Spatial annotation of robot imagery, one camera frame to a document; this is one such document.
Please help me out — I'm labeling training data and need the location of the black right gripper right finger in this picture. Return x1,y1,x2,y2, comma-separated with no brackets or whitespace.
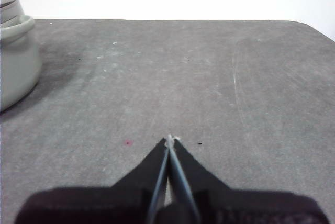
156,138,330,224

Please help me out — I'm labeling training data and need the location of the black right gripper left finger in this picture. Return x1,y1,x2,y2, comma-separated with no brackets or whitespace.
14,137,170,224

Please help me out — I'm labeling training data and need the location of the pale green electric pot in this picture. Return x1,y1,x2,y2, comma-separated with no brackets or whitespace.
0,0,43,113

